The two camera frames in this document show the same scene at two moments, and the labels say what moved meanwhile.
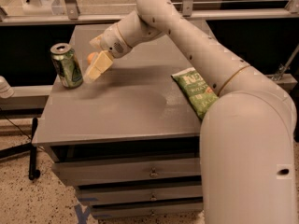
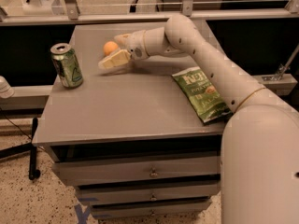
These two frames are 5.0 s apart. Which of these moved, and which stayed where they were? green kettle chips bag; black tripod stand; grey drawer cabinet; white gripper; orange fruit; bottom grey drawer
Moved: white gripper; orange fruit
Stayed: bottom grey drawer; grey drawer cabinet; black tripod stand; green kettle chips bag
